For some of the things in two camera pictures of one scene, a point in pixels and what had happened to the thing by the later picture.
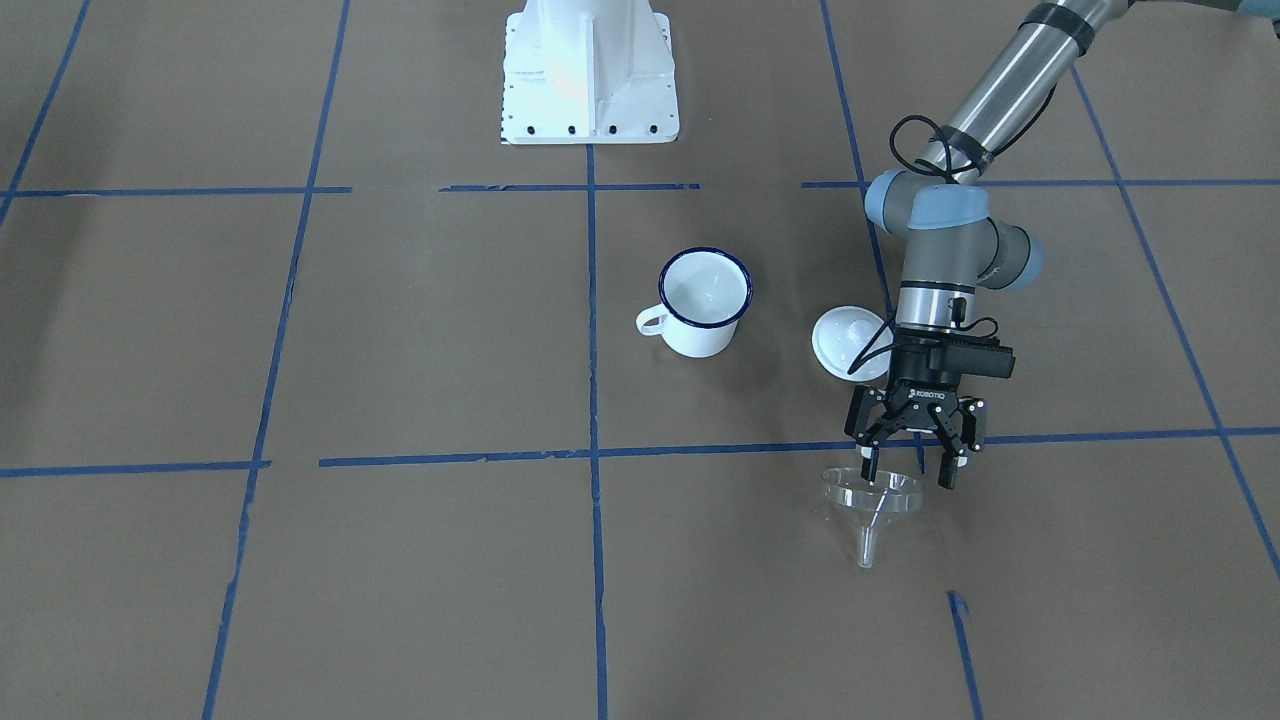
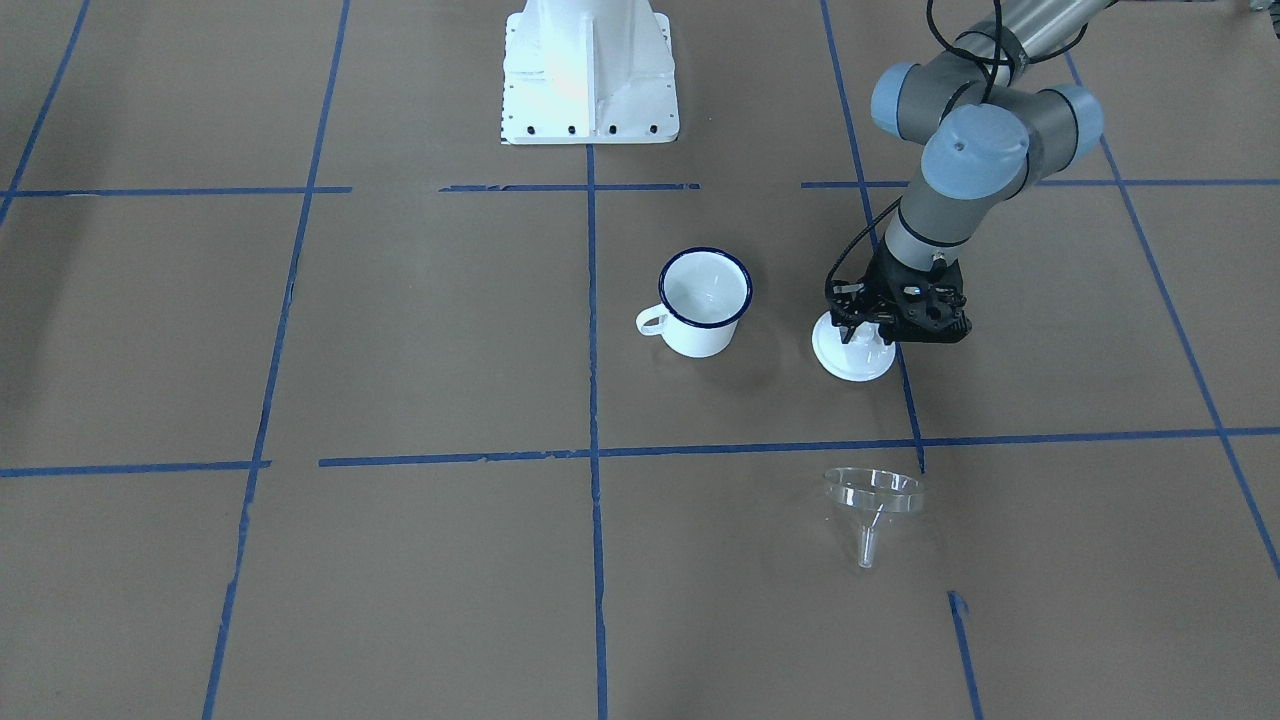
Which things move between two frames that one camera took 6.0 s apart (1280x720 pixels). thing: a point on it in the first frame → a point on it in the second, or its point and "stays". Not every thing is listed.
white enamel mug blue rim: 703,294 stays
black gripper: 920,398 → 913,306
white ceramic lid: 842,335 stays
